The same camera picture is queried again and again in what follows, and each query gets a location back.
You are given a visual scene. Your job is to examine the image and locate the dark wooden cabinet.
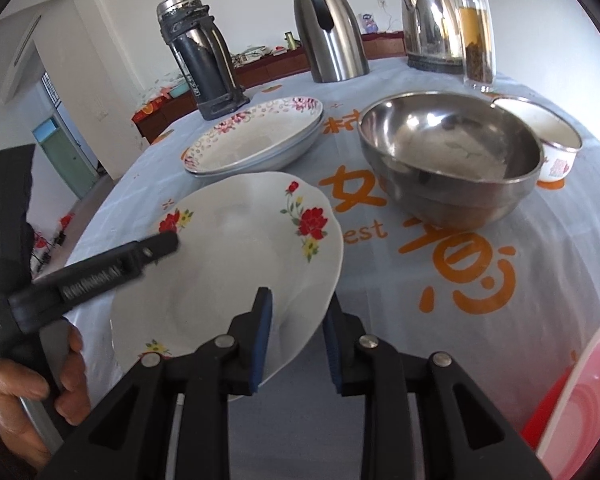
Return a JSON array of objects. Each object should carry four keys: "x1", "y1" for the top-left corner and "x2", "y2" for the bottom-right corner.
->
[{"x1": 132, "y1": 30, "x2": 407, "y2": 143}]

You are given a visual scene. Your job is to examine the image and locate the white plate red flowers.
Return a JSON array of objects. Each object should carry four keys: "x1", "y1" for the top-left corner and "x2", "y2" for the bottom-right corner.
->
[{"x1": 110, "y1": 171, "x2": 344, "y2": 401}]

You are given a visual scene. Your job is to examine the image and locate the white enamel bowl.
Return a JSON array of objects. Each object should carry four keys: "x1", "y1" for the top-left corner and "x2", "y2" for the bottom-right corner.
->
[{"x1": 490, "y1": 96, "x2": 583, "y2": 184}]

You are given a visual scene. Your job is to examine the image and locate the white plate pink flowers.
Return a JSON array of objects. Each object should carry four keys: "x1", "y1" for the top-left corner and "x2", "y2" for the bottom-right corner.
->
[{"x1": 181, "y1": 96, "x2": 324, "y2": 173}]

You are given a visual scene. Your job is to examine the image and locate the stainless steel bowl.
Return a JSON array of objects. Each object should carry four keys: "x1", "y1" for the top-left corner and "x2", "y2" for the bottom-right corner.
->
[{"x1": 356, "y1": 91, "x2": 545, "y2": 228}]

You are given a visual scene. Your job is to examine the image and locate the stainless steel electric kettle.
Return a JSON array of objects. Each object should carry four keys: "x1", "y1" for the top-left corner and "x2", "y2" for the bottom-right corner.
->
[{"x1": 396, "y1": 0, "x2": 468, "y2": 75}]

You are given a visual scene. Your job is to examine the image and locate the green door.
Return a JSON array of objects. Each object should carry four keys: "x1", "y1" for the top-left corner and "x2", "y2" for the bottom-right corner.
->
[{"x1": 32, "y1": 117, "x2": 99, "y2": 199}]

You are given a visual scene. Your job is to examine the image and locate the glass tea bottle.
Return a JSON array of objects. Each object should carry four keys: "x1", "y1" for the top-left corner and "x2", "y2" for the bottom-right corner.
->
[{"x1": 447, "y1": 0, "x2": 497, "y2": 92}]

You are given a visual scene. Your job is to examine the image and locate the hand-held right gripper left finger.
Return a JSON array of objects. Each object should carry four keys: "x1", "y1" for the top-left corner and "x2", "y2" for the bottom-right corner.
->
[{"x1": 40, "y1": 287, "x2": 273, "y2": 480}]

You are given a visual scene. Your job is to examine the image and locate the dark grey thermos flask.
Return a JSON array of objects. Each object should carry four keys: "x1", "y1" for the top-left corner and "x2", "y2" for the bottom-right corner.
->
[{"x1": 156, "y1": 0, "x2": 251, "y2": 122}]

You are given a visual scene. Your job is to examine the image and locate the red stools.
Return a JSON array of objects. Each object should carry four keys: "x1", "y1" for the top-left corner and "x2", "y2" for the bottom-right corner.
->
[{"x1": 27, "y1": 212, "x2": 76, "y2": 276}]

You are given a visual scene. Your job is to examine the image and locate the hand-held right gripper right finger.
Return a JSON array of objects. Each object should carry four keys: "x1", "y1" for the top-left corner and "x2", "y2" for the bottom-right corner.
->
[{"x1": 322, "y1": 292, "x2": 551, "y2": 480}]

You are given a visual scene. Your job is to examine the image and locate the light blue printed tablecloth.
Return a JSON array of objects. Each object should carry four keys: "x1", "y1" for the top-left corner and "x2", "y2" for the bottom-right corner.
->
[{"x1": 62, "y1": 57, "x2": 600, "y2": 480}]

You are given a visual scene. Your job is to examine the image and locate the person's left hand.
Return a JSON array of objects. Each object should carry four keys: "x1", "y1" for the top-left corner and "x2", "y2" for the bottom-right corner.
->
[{"x1": 0, "y1": 322, "x2": 92, "y2": 471}]

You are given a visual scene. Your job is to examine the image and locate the white ceramic plate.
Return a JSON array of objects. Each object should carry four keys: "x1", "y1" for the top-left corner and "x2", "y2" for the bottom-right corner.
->
[{"x1": 190, "y1": 110, "x2": 326, "y2": 179}]

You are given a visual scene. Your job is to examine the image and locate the red plastic basin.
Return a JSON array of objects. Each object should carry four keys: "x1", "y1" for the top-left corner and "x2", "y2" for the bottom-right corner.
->
[{"x1": 520, "y1": 310, "x2": 600, "y2": 480}]

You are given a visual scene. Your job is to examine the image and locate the wall tube light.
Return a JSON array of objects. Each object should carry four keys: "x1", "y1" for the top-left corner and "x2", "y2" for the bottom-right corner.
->
[{"x1": 11, "y1": 14, "x2": 42, "y2": 67}]

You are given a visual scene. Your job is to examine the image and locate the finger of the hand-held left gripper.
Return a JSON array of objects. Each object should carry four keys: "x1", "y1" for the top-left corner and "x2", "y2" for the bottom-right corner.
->
[{"x1": 35, "y1": 231, "x2": 179, "y2": 321}]

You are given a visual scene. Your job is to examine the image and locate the steel carafe black handle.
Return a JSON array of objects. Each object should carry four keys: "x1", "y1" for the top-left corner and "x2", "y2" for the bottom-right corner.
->
[{"x1": 290, "y1": 0, "x2": 371, "y2": 84}]

